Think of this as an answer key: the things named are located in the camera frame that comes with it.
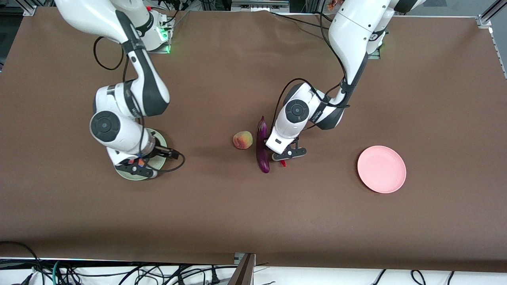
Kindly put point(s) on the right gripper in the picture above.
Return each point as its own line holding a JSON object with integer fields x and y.
{"x": 161, "y": 150}

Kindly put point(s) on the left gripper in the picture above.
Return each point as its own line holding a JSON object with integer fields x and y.
{"x": 265, "y": 140}

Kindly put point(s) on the purple eggplant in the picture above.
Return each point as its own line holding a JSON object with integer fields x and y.
{"x": 261, "y": 150}

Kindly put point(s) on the pink yellow peach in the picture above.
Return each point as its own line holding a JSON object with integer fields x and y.
{"x": 242, "y": 140}

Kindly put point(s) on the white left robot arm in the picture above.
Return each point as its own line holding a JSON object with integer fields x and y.
{"x": 348, "y": 35}

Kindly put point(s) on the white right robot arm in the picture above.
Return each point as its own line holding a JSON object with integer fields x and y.
{"x": 150, "y": 91}

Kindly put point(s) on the pale green round plate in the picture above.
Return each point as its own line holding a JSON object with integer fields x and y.
{"x": 158, "y": 163}

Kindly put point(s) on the brown table cover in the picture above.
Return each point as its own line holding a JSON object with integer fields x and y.
{"x": 237, "y": 217}

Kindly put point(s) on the pink round plate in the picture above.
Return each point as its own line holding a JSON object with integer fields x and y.
{"x": 382, "y": 169}

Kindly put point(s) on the grey metal box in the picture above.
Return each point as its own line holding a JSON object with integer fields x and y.
{"x": 259, "y": 6}

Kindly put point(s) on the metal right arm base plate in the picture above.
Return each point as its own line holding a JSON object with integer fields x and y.
{"x": 164, "y": 48}

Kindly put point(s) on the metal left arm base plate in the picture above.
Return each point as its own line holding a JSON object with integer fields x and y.
{"x": 375, "y": 55}

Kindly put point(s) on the aluminium profile post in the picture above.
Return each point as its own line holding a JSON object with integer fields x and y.
{"x": 243, "y": 273}

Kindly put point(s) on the metal corner bracket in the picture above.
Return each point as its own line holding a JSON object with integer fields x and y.
{"x": 484, "y": 21}
{"x": 29, "y": 10}

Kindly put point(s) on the aluminium side rail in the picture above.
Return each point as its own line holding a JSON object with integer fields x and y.
{"x": 500, "y": 55}

